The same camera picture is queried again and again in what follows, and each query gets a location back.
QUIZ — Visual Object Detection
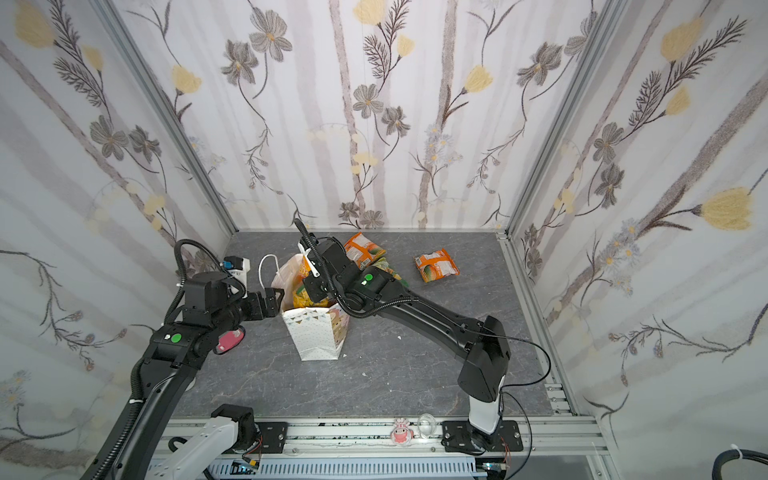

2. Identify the orange mango snack packet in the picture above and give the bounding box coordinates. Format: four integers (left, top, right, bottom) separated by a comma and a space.
344, 232, 386, 270

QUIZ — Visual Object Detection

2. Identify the yellow mango snack bag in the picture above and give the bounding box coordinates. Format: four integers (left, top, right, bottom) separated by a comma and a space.
292, 274, 331, 308

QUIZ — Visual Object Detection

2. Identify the pink eraser block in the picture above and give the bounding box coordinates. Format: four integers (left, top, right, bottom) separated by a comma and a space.
214, 327, 246, 355

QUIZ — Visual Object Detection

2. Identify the clear glass ornament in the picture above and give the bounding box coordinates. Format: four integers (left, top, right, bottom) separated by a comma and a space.
416, 413, 437, 438

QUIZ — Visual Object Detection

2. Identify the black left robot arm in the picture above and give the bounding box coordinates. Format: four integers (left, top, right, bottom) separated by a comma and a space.
82, 239, 285, 479

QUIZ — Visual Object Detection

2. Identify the white vented cable duct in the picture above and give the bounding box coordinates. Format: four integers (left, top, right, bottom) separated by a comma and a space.
208, 457, 487, 479

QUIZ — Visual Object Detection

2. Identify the green yellow candy packet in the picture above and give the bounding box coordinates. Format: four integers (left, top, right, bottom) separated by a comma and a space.
374, 257, 409, 288

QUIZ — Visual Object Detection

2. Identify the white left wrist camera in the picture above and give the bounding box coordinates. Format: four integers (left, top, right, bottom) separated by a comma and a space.
222, 255, 251, 289

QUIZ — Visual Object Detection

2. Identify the black corrugated hose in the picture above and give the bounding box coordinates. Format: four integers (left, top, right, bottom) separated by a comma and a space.
711, 446, 768, 480

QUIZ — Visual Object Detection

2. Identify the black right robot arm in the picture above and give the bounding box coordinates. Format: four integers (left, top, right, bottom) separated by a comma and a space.
293, 219, 543, 456

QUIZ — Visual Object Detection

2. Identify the white cartoon paper bag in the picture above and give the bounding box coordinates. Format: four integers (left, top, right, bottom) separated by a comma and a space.
258, 254, 350, 361

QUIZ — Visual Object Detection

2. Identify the orange white snack packet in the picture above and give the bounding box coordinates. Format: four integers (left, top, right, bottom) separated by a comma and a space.
414, 249, 460, 283

